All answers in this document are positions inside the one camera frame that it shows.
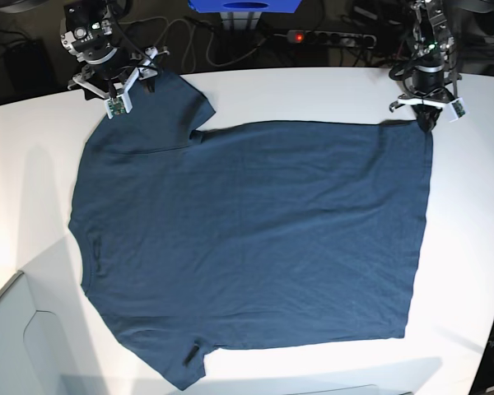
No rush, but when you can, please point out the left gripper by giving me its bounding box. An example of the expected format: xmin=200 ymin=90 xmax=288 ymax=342
xmin=389 ymin=67 xmax=460 ymax=132

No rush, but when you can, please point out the grey looped cable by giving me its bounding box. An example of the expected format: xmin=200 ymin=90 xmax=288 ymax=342
xmin=160 ymin=16 xmax=268 ymax=69

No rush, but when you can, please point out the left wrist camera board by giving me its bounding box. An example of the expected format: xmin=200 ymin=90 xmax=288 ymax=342
xmin=445 ymin=97 xmax=468 ymax=122

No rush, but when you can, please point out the blue box on stand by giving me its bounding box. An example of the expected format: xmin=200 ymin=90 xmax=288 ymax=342
xmin=188 ymin=0 xmax=301 ymax=13

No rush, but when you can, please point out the grey plastic bin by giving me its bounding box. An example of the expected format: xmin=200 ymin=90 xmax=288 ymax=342
xmin=0 ymin=270 xmax=73 ymax=395

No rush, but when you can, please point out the black power strip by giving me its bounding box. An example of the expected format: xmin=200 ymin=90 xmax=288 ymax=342
xmin=285 ymin=30 xmax=377 ymax=49

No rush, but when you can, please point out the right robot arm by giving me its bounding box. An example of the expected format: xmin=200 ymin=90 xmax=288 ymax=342
xmin=60 ymin=1 xmax=170 ymax=119

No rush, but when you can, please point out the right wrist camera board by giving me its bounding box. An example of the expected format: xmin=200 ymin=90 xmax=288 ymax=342
xmin=104 ymin=95 xmax=133 ymax=119

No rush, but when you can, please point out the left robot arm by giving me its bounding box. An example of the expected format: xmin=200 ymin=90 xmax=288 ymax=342
xmin=389 ymin=1 xmax=466 ymax=133

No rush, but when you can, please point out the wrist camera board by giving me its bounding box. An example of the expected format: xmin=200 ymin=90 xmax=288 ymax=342
xmin=445 ymin=97 xmax=468 ymax=122
xmin=104 ymin=95 xmax=133 ymax=119

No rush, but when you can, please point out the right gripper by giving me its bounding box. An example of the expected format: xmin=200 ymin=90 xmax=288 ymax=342
xmin=68 ymin=46 xmax=170 ymax=104

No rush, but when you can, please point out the dark blue T-shirt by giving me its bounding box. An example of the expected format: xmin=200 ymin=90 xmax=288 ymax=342
xmin=69 ymin=72 xmax=433 ymax=390

